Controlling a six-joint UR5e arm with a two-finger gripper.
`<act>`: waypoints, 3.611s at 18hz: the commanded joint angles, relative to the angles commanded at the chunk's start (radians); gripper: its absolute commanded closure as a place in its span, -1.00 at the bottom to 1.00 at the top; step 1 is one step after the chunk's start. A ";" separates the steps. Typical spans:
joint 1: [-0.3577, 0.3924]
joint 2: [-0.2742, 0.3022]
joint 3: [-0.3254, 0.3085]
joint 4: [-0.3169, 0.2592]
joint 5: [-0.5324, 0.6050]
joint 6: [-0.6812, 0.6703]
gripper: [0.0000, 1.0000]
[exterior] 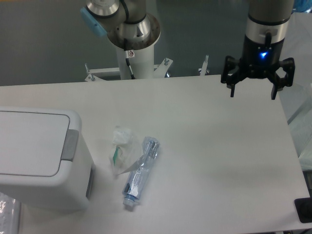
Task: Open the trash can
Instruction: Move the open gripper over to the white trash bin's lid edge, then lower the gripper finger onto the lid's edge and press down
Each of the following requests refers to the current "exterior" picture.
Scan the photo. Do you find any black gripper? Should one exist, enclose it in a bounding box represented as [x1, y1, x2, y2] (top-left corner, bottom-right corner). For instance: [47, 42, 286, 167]
[220, 33, 296, 100]

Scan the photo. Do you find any silver robot arm base joint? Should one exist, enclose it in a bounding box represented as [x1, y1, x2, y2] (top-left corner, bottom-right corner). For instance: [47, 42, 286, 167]
[80, 0, 161, 51]

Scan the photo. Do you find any grey trash can push button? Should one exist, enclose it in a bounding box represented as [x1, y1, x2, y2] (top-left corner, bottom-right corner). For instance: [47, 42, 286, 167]
[60, 129, 79, 161]

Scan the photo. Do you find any white trash can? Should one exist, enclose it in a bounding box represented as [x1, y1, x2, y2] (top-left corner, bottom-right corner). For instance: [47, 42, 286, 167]
[0, 106, 95, 210]

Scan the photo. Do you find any white trash can lid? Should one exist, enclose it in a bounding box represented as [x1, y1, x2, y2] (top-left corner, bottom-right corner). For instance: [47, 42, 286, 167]
[0, 111, 70, 177]

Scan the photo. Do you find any black device at table corner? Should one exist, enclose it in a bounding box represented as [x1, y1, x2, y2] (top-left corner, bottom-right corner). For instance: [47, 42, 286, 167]
[294, 197, 312, 223]

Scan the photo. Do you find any crumpled clear plastic wrapper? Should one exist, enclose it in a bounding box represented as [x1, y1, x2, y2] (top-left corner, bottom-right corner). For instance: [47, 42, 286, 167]
[109, 126, 143, 176]

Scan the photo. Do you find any crushed clear plastic bottle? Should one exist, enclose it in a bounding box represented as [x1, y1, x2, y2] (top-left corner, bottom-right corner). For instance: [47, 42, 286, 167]
[122, 136, 160, 210]

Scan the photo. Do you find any clear plastic sheet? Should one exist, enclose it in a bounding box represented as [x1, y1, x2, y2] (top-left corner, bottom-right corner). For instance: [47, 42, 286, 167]
[0, 193, 21, 234]

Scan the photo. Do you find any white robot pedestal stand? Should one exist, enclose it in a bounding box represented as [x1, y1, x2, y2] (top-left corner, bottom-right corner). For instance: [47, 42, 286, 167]
[85, 43, 173, 82]

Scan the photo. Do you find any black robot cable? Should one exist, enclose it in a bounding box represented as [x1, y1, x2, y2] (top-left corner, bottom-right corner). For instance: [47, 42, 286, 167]
[123, 38, 136, 80]

